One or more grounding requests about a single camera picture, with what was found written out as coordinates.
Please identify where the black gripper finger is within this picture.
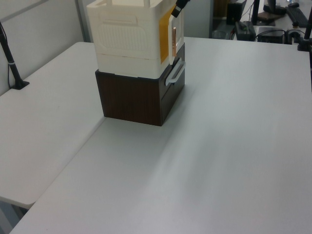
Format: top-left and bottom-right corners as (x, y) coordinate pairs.
(170, 0), (190, 18)

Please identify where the cream plastic cabinet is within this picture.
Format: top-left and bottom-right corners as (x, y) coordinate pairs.
(86, 0), (184, 79)

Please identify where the clear glass cup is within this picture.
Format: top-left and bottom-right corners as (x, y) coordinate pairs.
(212, 30), (233, 39)

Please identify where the black power strip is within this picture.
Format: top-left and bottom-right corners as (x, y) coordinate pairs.
(234, 20), (257, 41)

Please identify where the black monitor stand pole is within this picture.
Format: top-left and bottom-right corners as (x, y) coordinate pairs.
(252, 0), (261, 25)

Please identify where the brown board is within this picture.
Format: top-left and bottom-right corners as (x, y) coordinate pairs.
(257, 11), (276, 26)

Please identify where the black round monitor base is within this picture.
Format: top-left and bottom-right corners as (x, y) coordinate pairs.
(263, 0), (287, 16)

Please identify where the black electronics box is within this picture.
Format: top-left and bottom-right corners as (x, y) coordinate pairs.
(257, 29), (285, 44)

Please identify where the dark brown wooden drawer unit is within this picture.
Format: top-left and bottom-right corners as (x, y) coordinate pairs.
(95, 42), (187, 127)

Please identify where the black keyboard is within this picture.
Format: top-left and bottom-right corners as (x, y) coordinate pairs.
(286, 4), (309, 28)

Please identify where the white drawer handle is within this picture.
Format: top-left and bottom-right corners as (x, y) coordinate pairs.
(164, 58), (187, 86)

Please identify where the black table clamp mount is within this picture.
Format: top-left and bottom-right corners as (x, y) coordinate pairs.
(295, 0), (312, 52)

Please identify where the black camera pole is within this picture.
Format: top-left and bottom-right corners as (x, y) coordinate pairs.
(0, 21), (30, 90)

